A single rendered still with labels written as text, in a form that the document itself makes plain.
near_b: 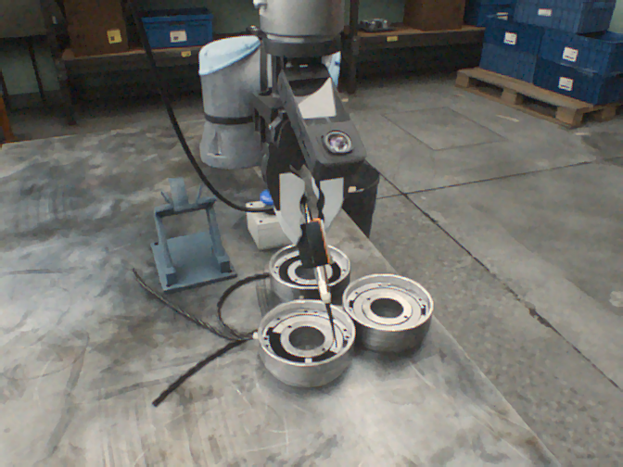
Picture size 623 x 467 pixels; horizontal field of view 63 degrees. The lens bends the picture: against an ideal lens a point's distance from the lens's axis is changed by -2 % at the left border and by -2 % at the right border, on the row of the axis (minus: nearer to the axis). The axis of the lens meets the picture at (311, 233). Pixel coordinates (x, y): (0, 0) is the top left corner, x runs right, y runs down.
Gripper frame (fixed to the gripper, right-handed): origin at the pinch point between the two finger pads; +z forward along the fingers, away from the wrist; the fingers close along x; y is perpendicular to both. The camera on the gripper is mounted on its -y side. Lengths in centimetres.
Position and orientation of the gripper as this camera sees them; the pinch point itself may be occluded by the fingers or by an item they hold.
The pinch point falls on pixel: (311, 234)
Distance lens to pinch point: 55.3
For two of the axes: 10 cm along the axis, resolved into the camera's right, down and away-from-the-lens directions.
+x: -9.2, 2.0, -3.3
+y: -3.9, -4.7, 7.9
